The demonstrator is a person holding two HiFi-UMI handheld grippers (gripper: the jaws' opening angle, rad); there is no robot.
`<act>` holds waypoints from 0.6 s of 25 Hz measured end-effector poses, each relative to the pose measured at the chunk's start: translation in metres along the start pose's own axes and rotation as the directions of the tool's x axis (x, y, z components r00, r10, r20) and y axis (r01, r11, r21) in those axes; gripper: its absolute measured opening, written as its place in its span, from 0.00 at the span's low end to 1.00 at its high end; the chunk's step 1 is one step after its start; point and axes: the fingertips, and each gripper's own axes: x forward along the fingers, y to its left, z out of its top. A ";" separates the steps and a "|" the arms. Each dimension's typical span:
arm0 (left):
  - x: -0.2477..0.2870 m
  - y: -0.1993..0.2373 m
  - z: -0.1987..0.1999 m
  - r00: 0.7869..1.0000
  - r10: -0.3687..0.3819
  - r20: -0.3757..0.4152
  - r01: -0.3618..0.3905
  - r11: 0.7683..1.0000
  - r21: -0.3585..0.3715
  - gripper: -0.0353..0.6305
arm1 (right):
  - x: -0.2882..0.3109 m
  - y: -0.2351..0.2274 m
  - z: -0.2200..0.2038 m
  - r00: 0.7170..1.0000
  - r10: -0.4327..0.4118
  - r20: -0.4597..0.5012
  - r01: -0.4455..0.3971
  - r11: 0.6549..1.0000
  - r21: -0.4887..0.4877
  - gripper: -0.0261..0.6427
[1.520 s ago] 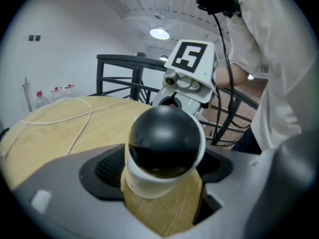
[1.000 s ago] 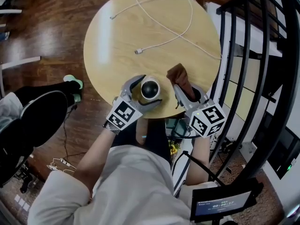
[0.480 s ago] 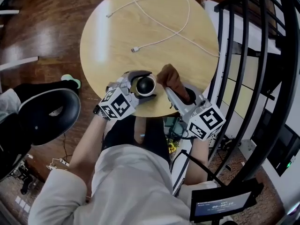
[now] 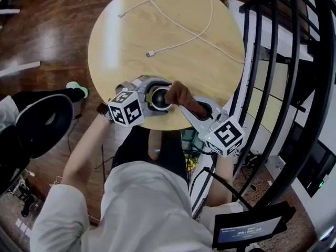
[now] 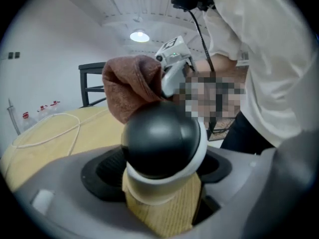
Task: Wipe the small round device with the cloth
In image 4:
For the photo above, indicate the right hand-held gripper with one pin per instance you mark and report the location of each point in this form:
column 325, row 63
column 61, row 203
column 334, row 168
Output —
column 225, row 135

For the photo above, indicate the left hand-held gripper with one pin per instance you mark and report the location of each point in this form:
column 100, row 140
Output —
column 126, row 109

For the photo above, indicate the white and black camera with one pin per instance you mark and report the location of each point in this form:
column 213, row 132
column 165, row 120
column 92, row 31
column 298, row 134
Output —
column 158, row 98

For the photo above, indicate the brown cloth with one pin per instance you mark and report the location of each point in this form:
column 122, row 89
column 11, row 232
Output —
column 181, row 96

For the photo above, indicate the person's left forearm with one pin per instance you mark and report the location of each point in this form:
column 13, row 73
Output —
column 84, row 151

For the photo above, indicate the person's right forearm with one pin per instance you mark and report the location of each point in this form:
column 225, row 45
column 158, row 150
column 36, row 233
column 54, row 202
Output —
column 221, row 177

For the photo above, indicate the green tray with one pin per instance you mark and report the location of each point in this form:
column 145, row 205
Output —
column 189, row 138

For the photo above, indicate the yellow sunflower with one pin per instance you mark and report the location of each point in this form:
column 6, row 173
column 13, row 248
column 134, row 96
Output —
column 190, row 163

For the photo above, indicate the striped band wristwatch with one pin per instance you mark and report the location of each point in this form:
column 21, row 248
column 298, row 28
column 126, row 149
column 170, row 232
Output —
column 105, row 111

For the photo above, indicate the person's black trousers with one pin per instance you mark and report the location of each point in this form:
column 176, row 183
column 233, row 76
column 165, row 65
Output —
column 131, row 146

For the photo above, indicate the round wooden table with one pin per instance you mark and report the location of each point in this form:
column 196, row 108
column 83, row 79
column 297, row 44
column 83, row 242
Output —
column 126, row 48

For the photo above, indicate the person's white shirt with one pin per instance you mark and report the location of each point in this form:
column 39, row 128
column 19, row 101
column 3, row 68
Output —
column 141, row 209

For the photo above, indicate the black office chair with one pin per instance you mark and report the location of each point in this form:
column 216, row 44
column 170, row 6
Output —
column 44, row 125

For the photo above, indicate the black tablet screen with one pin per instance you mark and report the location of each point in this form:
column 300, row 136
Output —
column 249, row 230

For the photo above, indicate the white desk foot bar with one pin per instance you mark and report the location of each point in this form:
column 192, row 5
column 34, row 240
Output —
column 21, row 68

